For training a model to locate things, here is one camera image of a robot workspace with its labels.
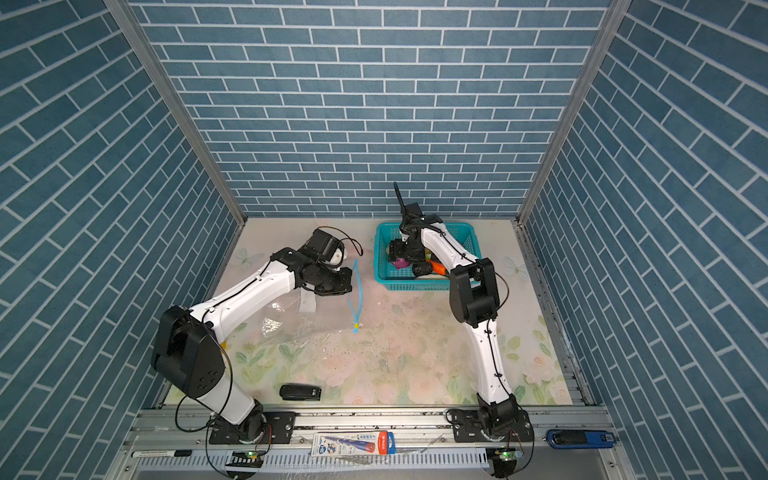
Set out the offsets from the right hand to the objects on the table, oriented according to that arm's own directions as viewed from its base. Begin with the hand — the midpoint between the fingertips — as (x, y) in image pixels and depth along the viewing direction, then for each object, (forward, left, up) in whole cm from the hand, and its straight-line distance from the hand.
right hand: (397, 255), depth 101 cm
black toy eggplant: (-4, -8, -1) cm, 9 cm away
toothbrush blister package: (-54, +10, -6) cm, 55 cm away
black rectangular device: (-44, +22, -4) cm, 49 cm away
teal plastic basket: (-4, -3, -8) cm, 9 cm away
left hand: (-18, +11, +7) cm, 22 cm away
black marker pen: (-60, +50, -5) cm, 78 cm away
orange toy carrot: (-1, -14, -4) cm, 14 cm away
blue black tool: (-49, -47, -3) cm, 68 cm away
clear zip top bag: (-24, +27, -7) cm, 37 cm away
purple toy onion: (-4, -1, +1) cm, 5 cm away
